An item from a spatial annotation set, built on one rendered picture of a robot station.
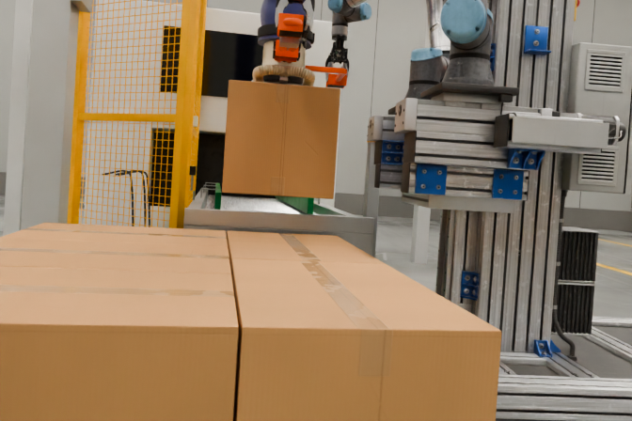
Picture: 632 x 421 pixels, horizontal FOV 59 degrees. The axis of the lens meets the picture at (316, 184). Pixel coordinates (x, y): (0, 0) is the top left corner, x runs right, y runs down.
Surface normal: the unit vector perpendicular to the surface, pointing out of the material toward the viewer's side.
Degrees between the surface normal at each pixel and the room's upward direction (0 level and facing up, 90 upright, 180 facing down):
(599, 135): 90
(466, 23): 98
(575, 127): 90
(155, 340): 90
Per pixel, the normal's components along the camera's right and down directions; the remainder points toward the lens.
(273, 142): 0.11, 0.02
